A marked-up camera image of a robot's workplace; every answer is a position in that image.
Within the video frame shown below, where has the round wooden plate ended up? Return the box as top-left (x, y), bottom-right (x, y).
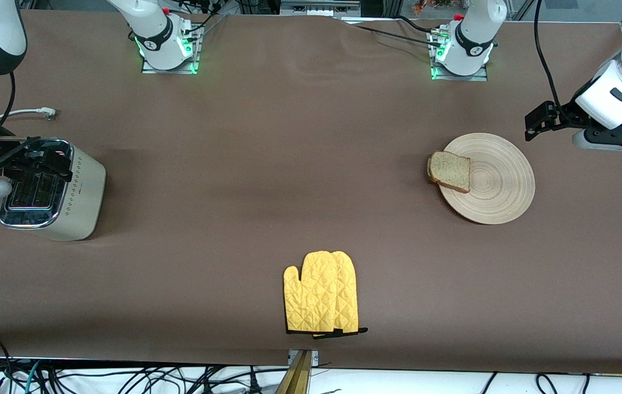
top-left (438, 133), bottom-right (536, 225)

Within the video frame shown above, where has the brown bread slice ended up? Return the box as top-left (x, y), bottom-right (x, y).
top-left (427, 151), bottom-right (471, 194)

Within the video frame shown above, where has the beige chrome two-slot toaster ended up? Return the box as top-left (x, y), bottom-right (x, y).
top-left (0, 138), bottom-right (107, 241)

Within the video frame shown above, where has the grey equipment box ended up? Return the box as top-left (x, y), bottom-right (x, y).
top-left (280, 0), bottom-right (362, 17)

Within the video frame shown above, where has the yellow quilted oven mitt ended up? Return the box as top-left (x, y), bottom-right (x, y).
top-left (311, 251), bottom-right (369, 339)
top-left (283, 251), bottom-right (344, 334)

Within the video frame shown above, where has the aluminium profile beam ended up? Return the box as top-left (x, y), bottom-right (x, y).
top-left (275, 349), bottom-right (320, 394)

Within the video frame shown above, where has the white toaster power cable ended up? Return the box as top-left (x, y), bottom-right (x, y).
top-left (0, 107), bottom-right (57, 217)

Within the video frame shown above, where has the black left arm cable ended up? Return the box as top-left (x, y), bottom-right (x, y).
top-left (533, 0), bottom-right (566, 113)

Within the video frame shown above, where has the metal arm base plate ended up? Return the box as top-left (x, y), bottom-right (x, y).
top-left (141, 22), bottom-right (203, 74)
top-left (429, 27), bottom-right (489, 82)

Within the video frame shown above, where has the black cable on table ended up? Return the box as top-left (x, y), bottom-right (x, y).
top-left (344, 15), bottom-right (446, 49)

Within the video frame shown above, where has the teal cable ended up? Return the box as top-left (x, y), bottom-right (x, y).
top-left (24, 361), bottom-right (42, 394)

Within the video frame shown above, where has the tangled black cable bundle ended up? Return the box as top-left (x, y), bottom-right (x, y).
top-left (0, 331), bottom-right (290, 394)

